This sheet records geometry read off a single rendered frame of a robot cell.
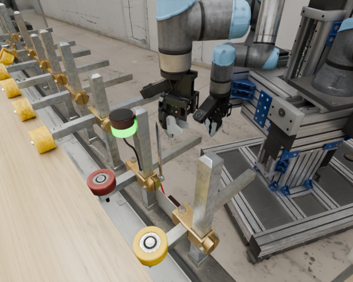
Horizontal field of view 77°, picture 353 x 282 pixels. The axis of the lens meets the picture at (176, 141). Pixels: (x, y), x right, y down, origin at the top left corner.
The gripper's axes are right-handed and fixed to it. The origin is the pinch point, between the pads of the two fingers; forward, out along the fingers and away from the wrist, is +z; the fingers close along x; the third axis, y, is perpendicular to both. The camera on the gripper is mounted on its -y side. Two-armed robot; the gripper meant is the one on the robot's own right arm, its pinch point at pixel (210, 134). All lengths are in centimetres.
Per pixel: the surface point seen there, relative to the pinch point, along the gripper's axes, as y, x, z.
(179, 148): -18.5, -1.1, -3.5
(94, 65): -15, 73, -13
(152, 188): -36.2, -8.6, -2.0
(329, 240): 61, -58, 83
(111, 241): -55, -19, -8
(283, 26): 223, 90, 4
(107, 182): -47.3, -2.7, -8.2
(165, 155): -24.9, -0.8, -3.5
